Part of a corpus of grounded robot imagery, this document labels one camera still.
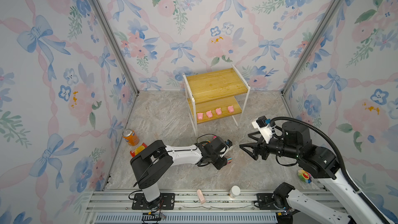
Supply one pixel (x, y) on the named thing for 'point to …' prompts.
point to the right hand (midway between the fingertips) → (245, 139)
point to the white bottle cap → (235, 191)
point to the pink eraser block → (201, 196)
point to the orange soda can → (130, 137)
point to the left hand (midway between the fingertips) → (225, 161)
